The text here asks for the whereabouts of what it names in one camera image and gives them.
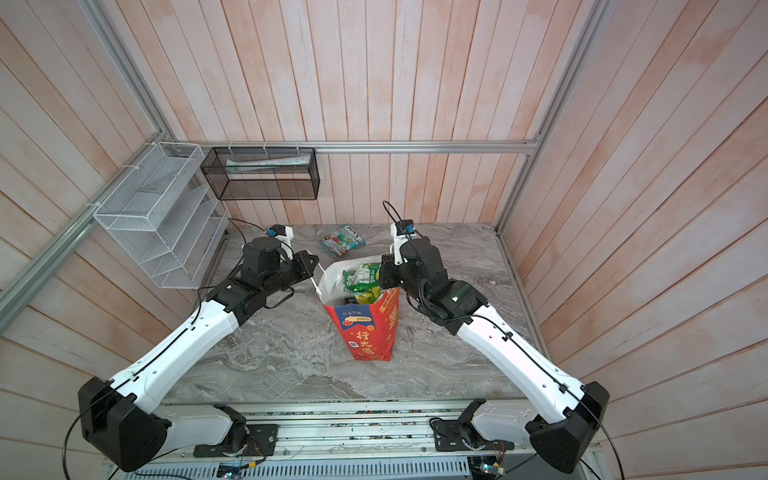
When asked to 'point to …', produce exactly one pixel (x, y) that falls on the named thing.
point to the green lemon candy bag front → (368, 296)
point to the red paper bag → (365, 312)
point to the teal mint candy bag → (342, 240)
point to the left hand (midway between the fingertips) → (321, 264)
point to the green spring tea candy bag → (362, 278)
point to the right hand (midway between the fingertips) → (381, 257)
